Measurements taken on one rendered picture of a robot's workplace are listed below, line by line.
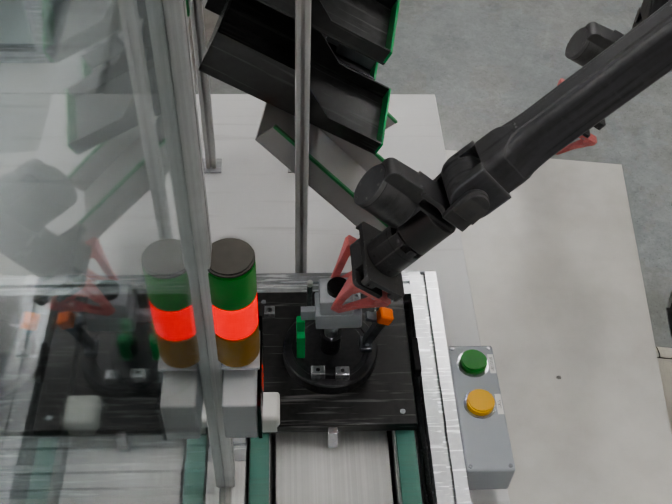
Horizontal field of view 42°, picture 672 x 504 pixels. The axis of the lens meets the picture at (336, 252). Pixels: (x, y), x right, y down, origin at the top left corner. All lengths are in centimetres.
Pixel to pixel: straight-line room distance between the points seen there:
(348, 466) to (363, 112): 52
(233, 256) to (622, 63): 48
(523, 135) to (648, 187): 214
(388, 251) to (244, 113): 83
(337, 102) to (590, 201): 64
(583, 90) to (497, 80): 243
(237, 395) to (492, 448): 45
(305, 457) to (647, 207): 202
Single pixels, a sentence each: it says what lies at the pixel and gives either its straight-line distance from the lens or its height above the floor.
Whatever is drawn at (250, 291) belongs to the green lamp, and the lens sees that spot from 86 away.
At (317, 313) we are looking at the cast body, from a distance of 120.
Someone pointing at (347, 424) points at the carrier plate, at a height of 97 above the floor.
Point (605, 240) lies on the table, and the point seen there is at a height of 86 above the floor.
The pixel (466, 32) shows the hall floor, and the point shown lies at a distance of 367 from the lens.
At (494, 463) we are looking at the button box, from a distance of 126.
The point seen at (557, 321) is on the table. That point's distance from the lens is 156.
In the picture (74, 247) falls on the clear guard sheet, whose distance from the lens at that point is 37.
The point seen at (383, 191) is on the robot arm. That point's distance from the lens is 104.
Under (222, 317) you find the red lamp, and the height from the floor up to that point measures 135.
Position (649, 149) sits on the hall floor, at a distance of 331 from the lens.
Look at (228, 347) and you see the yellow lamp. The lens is 93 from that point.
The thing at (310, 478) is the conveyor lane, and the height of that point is 92.
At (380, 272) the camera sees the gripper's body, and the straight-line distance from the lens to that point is 112.
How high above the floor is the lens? 206
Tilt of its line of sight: 49 degrees down
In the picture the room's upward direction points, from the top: 3 degrees clockwise
